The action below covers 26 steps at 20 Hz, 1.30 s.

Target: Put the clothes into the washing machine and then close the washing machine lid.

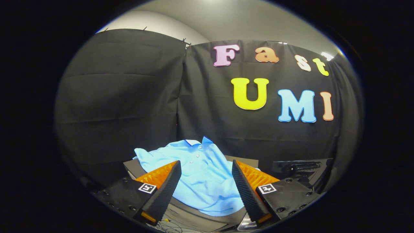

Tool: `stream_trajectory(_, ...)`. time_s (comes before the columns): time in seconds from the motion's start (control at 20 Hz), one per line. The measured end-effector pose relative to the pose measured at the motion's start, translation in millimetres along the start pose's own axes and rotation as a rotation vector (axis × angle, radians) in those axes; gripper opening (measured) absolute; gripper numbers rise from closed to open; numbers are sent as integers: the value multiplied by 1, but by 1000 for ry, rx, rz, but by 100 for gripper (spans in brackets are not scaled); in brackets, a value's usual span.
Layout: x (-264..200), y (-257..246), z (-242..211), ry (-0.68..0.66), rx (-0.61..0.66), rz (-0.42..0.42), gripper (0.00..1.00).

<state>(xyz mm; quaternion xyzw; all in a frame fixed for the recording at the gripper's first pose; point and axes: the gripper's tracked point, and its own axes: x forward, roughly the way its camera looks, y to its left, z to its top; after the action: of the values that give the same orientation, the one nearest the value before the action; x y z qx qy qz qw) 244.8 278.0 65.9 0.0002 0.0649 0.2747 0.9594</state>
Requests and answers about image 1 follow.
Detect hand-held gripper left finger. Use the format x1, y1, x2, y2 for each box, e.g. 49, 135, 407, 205
97, 160, 182, 226

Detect light blue polo shirt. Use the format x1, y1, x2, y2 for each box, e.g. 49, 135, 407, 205
134, 136, 261, 217

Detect grey cabinet with beige doors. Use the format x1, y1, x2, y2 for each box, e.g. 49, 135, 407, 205
123, 155, 259, 232

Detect thin black floor cables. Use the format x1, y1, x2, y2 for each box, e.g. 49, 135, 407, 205
158, 219, 196, 233

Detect black backdrop cloth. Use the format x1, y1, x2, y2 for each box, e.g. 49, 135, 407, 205
54, 28, 364, 194

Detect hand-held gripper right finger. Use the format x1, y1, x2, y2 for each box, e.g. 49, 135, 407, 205
232, 160, 324, 227

